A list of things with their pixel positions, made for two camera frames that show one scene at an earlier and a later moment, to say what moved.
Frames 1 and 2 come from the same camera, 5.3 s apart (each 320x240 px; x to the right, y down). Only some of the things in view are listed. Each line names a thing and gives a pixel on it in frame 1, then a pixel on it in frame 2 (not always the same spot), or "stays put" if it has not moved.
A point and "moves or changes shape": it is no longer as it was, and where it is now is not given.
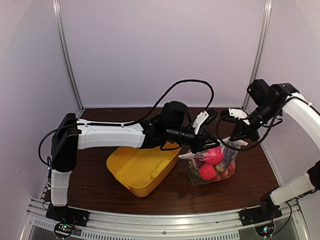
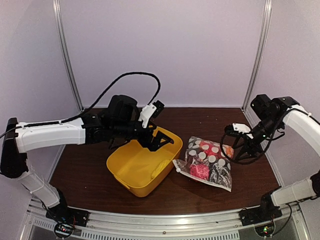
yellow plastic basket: x=143 y=171 stays put
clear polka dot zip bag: x=214 y=163 moves or changes shape
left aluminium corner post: x=56 y=4 stays put
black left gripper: x=199 y=143 to x=153 y=145
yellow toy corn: x=161 y=165 stays put
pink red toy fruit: x=207 y=171 moves or changes shape
